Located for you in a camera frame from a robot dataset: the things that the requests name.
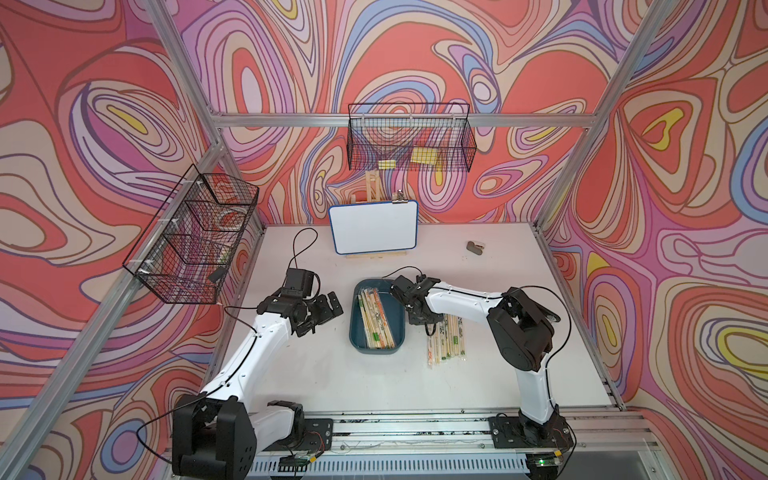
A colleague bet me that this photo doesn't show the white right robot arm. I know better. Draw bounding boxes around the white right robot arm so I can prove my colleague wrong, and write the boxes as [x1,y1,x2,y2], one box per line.
[390,275,562,446]

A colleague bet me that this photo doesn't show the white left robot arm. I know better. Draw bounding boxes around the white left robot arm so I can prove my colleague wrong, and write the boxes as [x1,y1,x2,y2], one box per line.
[171,268,343,479]

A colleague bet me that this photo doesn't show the teal plastic storage box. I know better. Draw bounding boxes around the teal plastic storage box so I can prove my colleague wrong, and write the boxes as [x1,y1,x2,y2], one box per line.
[349,279,406,355]

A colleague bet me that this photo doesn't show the wrapped chopsticks in box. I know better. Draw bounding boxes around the wrapped chopsticks in box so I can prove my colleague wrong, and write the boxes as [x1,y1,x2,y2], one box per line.
[358,288,395,350]

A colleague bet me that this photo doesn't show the olive and white stapler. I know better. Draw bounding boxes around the olive and white stapler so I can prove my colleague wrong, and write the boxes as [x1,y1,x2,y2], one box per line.
[466,241,485,256]

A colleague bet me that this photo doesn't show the blue framed whiteboard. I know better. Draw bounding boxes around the blue framed whiteboard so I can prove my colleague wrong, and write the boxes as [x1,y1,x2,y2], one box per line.
[328,200,419,255]

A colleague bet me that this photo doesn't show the wooden whiteboard easel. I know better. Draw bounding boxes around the wooden whiteboard easel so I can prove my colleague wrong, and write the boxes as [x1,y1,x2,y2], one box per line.
[348,171,410,258]

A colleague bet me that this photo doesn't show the yellow sticky note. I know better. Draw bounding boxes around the yellow sticky note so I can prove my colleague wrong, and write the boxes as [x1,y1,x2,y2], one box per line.
[410,147,439,165]

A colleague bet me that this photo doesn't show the green circuit board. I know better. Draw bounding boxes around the green circuit board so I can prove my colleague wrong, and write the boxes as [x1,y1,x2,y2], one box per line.
[278,455,316,474]

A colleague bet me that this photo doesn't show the black wire basket left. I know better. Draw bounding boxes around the black wire basket left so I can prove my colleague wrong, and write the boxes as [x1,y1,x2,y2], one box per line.
[122,165,260,304]

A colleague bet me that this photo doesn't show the black wire basket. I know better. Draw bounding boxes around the black wire basket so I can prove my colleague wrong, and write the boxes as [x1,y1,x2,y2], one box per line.
[347,100,477,172]
[122,165,260,304]

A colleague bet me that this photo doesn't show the black wire basket back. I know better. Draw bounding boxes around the black wire basket back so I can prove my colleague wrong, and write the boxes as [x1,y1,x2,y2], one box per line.
[347,100,477,172]

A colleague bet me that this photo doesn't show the aluminium frame post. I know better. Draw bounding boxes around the aluminium frame post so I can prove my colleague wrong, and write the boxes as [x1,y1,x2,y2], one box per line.
[536,0,667,232]

